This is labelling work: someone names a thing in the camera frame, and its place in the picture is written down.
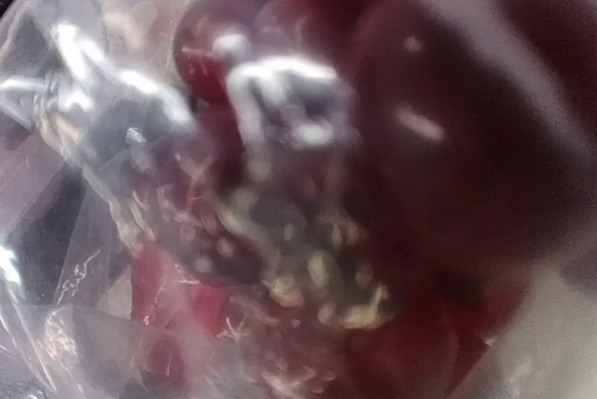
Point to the purple fake grapes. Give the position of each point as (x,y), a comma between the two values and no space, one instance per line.
(370,193)

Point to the clear zip top bag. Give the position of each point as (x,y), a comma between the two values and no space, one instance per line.
(94,82)

